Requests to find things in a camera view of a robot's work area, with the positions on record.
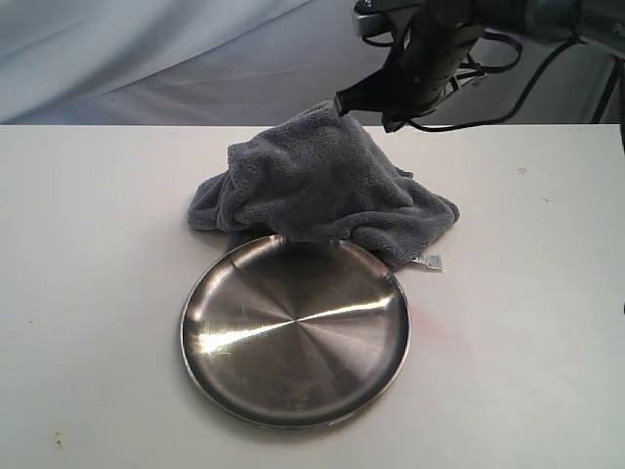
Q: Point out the round stainless steel plate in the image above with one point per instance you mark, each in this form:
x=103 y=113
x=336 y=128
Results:
x=294 y=335

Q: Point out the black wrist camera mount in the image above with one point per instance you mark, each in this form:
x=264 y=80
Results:
x=376 y=17

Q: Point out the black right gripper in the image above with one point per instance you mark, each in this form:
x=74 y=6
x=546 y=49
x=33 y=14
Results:
x=435 y=42

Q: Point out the grey fluffy towel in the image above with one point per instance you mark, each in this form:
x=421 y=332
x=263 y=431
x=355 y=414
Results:
x=320 y=176

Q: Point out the white printed care label tag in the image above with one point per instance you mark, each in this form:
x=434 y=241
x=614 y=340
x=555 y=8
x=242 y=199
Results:
x=429 y=261

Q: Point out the grey backdrop cloth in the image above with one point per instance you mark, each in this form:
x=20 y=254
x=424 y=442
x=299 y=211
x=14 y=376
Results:
x=175 y=62

